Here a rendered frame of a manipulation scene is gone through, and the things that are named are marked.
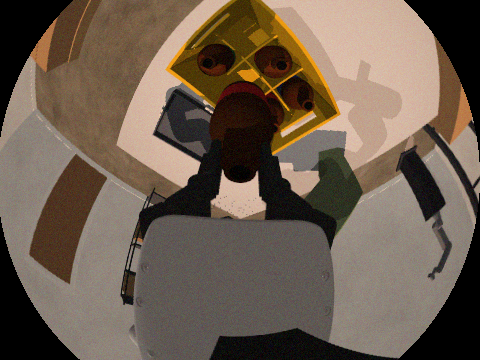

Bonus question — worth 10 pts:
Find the yellow divided crate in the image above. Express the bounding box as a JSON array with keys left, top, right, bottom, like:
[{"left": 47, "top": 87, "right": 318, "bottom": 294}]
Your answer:
[{"left": 165, "top": 0, "right": 341, "bottom": 155}]

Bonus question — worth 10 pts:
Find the brown glass bottle with red label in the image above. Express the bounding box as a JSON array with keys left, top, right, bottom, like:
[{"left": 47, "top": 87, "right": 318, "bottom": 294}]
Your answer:
[{"left": 209, "top": 81, "right": 275, "bottom": 183}]

